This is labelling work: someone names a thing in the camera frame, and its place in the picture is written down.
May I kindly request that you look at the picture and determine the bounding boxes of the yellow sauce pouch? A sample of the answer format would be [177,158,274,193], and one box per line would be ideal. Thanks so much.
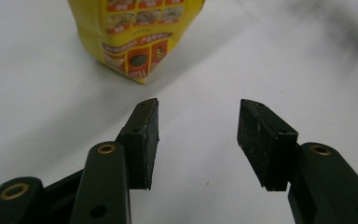
[67,0,206,85]

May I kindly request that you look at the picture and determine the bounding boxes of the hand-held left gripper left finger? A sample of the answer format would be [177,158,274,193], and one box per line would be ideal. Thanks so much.
[69,98,160,224]

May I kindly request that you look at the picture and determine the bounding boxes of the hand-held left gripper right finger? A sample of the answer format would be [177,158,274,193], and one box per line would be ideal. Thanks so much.
[237,98,358,224]

